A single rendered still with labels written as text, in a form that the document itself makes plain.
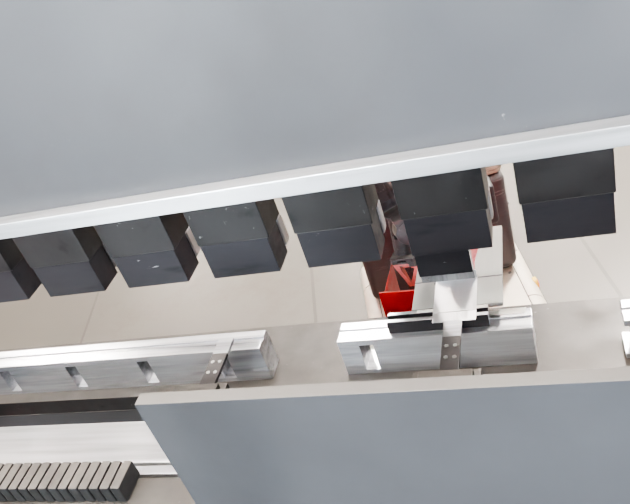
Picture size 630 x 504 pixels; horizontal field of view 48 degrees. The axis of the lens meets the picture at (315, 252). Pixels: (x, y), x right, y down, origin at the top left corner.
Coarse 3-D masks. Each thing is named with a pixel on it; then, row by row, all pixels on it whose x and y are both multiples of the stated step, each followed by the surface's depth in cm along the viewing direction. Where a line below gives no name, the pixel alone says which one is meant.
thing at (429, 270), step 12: (456, 252) 129; (468, 252) 128; (420, 264) 132; (432, 264) 131; (444, 264) 131; (456, 264) 130; (468, 264) 130; (420, 276) 134; (432, 276) 134; (444, 276) 134; (456, 276) 133; (468, 276) 132
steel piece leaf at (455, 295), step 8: (456, 280) 146; (464, 280) 145; (472, 280) 144; (440, 288) 145; (448, 288) 144; (456, 288) 144; (464, 288) 143; (472, 288) 142; (440, 296) 143; (448, 296) 142; (456, 296) 142; (464, 296) 141; (472, 296) 140; (440, 304) 141; (448, 304) 140; (456, 304) 140; (464, 304) 139; (472, 304) 138; (440, 312) 139
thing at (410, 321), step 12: (396, 312) 143; (408, 312) 142; (432, 312) 140; (480, 312) 136; (396, 324) 141; (408, 324) 141; (420, 324) 140; (432, 324) 140; (468, 324) 138; (480, 324) 137
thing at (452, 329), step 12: (444, 324) 136; (456, 324) 135; (444, 336) 133; (456, 336) 132; (444, 348) 130; (456, 348) 130; (444, 360) 128; (456, 360) 127; (420, 372) 123; (432, 372) 122; (444, 372) 122; (456, 372) 121; (468, 372) 120; (480, 372) 121
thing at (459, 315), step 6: (450, 312) 138; (456, 312) 138; (462, 312) 137; (468, 312) 137; (474, 312) 136; (432, 318) 138; (438, 318) 138; (444, 318) 138; (450, 318) 137; (456, 318) 137; (462, 318) 136; (468, 318) 136; (474, 318) 135
